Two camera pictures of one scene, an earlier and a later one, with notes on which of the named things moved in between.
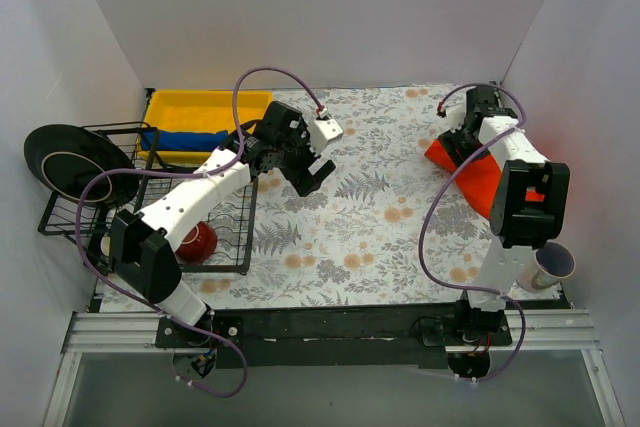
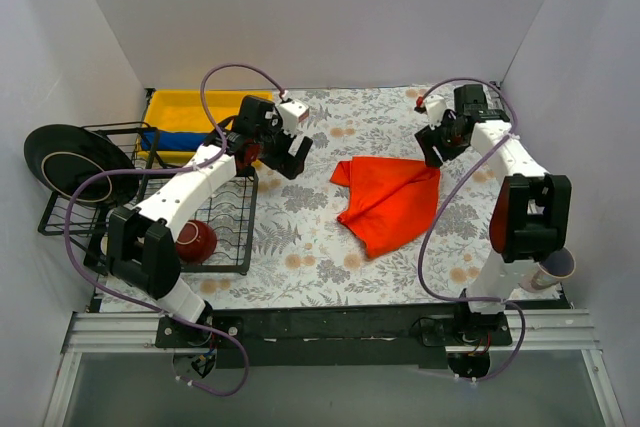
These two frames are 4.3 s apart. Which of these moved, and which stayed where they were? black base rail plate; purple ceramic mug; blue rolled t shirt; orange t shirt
Moved: orange t shirt
Stayed: blue rolled t shirt; black base rail plate; purple ceramic mug
